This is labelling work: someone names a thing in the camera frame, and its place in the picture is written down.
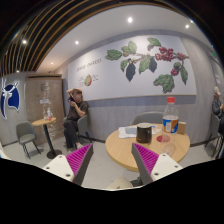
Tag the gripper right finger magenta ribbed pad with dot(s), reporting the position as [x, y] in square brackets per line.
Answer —
[152, 166]

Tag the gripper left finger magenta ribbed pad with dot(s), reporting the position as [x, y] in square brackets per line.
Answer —
[73, 166]

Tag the clear plastic cup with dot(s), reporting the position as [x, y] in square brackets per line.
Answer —
[168, 144]

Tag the beige stool seat below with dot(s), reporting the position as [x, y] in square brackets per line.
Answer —
[120, 183]

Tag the black mug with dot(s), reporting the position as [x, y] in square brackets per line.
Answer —
[144, 133]

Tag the grey chair under person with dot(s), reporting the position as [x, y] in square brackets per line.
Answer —
[82, 128]

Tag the round light wooden table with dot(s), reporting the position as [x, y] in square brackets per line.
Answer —
[119, 149]

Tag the white papers on table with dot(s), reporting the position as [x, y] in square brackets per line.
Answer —
[127, 132]

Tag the grey chair behind table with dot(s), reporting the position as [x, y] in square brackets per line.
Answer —
[147, 117]

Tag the clear bottle, red cap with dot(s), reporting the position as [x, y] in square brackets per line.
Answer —
[170, 121]

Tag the items on small table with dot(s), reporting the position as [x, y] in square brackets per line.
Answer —
[48, 115]

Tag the seated person in black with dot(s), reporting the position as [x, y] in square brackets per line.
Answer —
[78, 109]

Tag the grey chair at left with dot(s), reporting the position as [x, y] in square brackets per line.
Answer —
[25, 133]

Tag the dark chair at right edge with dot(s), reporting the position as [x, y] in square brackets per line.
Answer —
[215, 135]

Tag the person at right edge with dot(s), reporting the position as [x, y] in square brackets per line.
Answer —
[218, 109]

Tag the small round pedestal table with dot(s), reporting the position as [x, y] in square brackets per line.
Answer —
[42, 122]

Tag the blue deer wall sign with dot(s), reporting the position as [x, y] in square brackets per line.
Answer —
[9, 97]

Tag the coffee plant wall mural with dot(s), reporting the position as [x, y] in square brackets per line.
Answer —
[138, 66]

